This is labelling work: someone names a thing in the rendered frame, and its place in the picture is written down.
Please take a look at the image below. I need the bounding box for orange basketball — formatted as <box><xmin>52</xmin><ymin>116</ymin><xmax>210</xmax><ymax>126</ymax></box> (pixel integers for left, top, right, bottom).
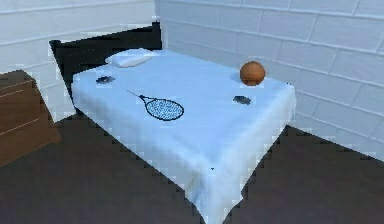
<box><xmin>239</xmin><ymin>60</ymin><xmax>267</xmax><ymax>87</ymax></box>

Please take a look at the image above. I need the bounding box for small black flat object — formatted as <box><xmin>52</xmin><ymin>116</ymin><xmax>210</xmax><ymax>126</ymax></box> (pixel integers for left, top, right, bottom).
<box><xmin>232</xmin><ymin>95</ymin><xmax>252</xmax><ymax>106</ymax></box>
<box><xmin>95</xmin><ymin>75</ymin><xmax>116</xmax><ymax>85</ymax></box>

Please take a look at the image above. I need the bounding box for white pillow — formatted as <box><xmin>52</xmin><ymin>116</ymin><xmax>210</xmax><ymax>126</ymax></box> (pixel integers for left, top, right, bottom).
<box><xmin>104</xmin><ymin>48</ymin><xmax>158</xmax><ymax>69</ymax></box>

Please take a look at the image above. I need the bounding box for white bed with black headboard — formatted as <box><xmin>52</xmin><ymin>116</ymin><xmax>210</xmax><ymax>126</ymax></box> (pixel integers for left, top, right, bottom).
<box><xmin>48</xmin><ymin>21</ymin><xmax>297</xmax><ymax>224</ymax></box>

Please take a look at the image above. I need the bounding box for brown chest of drawers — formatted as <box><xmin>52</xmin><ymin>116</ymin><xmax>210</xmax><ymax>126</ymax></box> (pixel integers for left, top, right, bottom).
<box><xmin>0</xmin><ymin>69</ymin><xmax>63</xmax><ymax>168</ymax></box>

